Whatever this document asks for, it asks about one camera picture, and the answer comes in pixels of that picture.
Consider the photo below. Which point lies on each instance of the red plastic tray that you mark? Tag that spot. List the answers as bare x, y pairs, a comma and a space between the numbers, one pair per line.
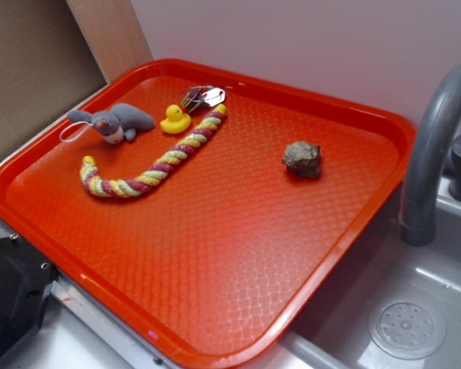
213, 264

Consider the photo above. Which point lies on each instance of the grey plastic sink basin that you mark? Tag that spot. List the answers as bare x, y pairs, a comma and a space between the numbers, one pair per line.
387, 304

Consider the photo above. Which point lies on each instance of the grey plush mouse toy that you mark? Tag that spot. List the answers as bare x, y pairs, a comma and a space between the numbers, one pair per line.
122, 122

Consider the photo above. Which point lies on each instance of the yellow rubber duck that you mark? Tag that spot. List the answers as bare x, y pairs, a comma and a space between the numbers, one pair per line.
176, 121

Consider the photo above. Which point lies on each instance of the multicolour twisted rope toy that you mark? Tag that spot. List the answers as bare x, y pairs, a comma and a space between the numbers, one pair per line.
146, 182

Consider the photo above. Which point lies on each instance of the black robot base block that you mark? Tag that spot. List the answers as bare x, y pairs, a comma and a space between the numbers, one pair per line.
25, 284

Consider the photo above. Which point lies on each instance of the grey plastic faucet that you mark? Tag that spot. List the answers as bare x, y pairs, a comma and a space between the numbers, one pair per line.
438, 141

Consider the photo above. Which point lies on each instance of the brown cardboard panel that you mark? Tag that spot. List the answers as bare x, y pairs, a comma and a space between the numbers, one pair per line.
46, 68

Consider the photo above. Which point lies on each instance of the wooden board panel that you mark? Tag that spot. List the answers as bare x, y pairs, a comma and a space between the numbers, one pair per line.
113, 34

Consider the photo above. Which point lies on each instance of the grey brown rock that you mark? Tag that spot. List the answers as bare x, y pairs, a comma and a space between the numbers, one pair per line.
302, 159

